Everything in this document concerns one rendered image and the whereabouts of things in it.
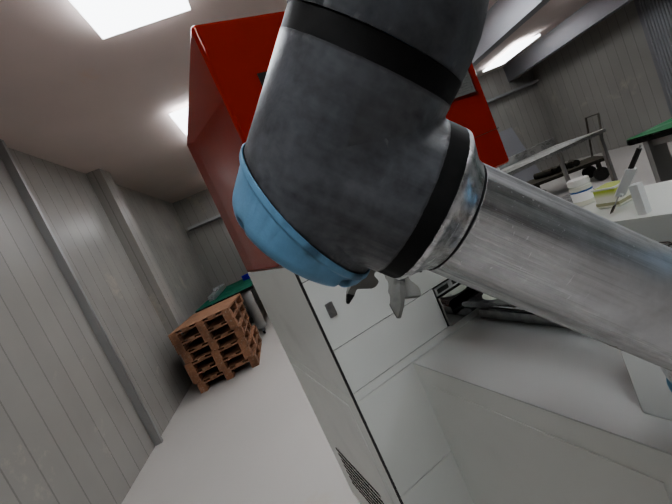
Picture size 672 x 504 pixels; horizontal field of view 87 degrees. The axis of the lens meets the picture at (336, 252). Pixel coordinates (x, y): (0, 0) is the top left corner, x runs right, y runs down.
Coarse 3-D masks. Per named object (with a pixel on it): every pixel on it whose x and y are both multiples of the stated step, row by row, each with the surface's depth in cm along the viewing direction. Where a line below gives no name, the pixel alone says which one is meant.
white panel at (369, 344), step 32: (320, 288) 92; (384, 288) 100; (320, 320) 91; (352, 320) 95; (384, 320) 99; (416, 320) 103; (352, 352) 94; (384, 352) 98; (416, 352) 102; (352, 384) 93
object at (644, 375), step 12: (624, 360) 54; (636, 360) 53; (636, 372) 53; (648, 372) 52; (660, 372) 50; (636, 384) 54; (648, 384) 53; (660, 384) 51; (648, 396) 53; (660, 396) 52; (648, 408) 54; (660, 408) 53
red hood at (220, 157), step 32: (192, 32) 80; (224, 32) 82; (256, 32) 85; (192, 64) 90; (224, 64) 81; (256, 64) 84; (192, 96) 104; (224, 96) 81; (256, 96) 84; (480, 96) 114; (192, 128) 123; (224, 128) 90; (480, 128) 113; (224, 160) 104; (480, 160) 111; (224, 192) 123; (256, 256) 123
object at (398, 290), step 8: (392, 280) 55; (408, 280) 57; (392, 288) 55; (400, 288) 54; (408, 288) 56; (416, 288) 57; (392, 296) 54; (400, 296) 54; (408, 296) 55; (416, 296) 56; (392, 304) 54; (400, 304) 54; (400, 312) 54
